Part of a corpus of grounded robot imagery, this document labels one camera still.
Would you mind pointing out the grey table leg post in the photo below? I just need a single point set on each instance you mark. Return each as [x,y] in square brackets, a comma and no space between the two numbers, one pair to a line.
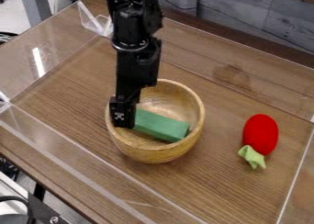
[38,11]

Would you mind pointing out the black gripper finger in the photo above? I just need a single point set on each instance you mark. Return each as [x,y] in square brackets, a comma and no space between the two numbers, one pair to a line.
[123,112]

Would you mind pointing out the black metal bracket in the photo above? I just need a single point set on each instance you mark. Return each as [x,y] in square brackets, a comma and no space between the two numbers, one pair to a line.
[43,214]

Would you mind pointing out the brown wooden bowl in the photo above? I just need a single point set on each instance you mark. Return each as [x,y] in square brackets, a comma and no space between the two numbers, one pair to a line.
[173,100]

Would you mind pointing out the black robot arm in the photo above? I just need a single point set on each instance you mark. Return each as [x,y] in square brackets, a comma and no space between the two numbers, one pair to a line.
[137,20]

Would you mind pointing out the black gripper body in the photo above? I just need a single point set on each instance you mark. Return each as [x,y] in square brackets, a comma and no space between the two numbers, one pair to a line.
[137,67]

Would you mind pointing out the red plush tomato toy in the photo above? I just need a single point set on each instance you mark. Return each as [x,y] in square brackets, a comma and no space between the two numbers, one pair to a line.
[260,140]

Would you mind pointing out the green rectangular block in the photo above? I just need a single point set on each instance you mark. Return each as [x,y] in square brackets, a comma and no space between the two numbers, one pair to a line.
[161,127]

